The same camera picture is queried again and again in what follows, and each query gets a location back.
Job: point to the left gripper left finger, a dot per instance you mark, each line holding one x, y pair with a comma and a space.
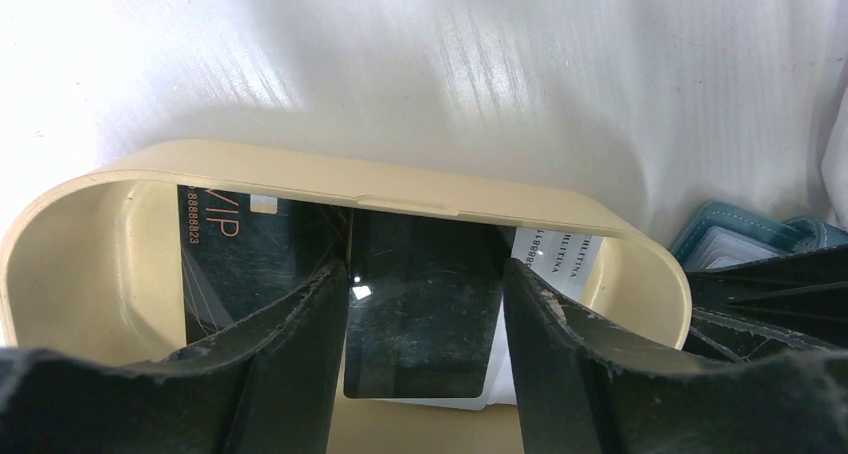
266, 384

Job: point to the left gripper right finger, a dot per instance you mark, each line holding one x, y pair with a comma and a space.
587, 385

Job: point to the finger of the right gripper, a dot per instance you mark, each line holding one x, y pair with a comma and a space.
720, 337
804, 293

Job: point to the blue card holder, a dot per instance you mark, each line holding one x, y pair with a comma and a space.
720, 235

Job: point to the beige oval tray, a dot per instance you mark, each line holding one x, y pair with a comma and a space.
89, 269

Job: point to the white cloth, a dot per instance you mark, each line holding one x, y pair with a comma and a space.
834, 168

